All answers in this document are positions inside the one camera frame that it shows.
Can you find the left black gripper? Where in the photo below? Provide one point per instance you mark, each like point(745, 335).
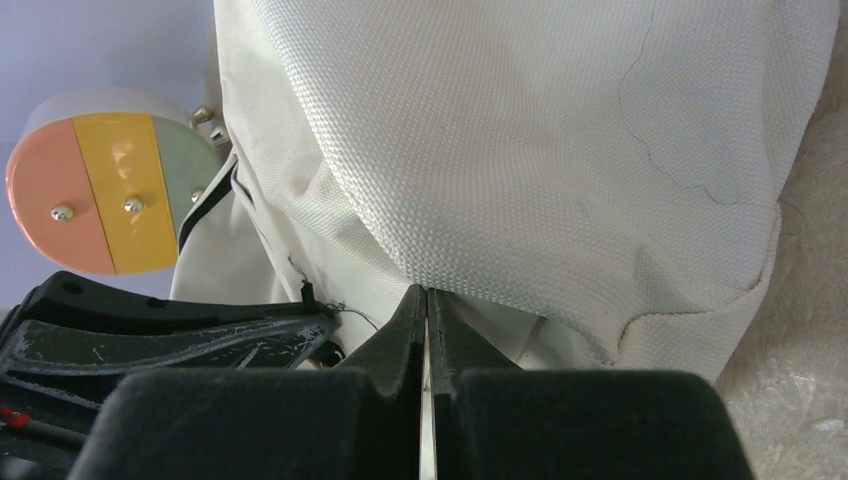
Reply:
point(54, 379)

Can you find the round white drawer cabinet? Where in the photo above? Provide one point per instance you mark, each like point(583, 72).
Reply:
point(101, 181)

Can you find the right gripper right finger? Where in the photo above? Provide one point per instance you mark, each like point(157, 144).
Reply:
point(494, 420)

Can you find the beige canvas backpack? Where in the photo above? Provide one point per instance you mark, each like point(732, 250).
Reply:
point(597, 181)

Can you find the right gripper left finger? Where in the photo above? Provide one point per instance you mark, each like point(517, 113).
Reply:
point(358, 420)

